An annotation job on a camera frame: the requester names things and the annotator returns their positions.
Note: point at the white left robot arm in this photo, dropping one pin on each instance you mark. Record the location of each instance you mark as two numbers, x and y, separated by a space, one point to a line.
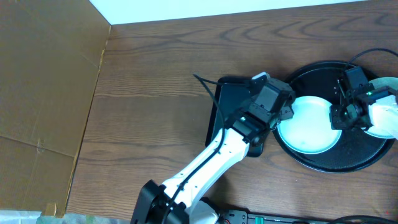
176 199

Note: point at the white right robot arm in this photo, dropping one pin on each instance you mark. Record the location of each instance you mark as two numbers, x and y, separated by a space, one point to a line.
384 115

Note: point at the brown cardboard panel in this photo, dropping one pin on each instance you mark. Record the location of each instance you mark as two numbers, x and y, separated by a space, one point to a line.
51 54

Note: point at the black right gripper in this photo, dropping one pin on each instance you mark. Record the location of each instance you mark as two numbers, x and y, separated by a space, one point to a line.
336 116

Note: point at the mint green plate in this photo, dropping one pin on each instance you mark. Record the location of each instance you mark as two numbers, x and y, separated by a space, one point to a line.
309 130
377 83

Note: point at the black round tray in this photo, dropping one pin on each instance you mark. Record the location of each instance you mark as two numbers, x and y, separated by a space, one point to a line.
355 149

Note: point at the black rectangular water tray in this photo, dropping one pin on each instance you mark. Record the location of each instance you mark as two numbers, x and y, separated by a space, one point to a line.
230 93

